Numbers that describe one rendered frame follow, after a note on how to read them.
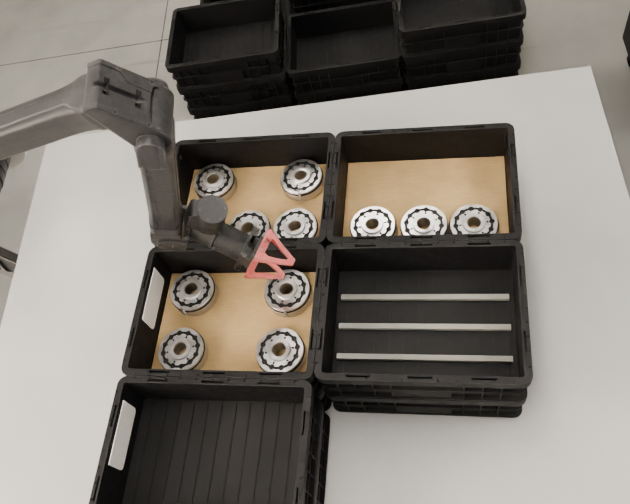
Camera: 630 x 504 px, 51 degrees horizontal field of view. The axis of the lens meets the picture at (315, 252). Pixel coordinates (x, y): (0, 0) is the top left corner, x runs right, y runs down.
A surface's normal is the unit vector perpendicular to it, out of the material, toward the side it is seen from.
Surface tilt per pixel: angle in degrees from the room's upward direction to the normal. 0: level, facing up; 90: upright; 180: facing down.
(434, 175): 0
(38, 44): 0
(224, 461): 0
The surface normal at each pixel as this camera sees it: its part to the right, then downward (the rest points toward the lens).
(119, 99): 0.67, -0.29
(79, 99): -0.44, -0.31
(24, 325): -0.18, -0.49
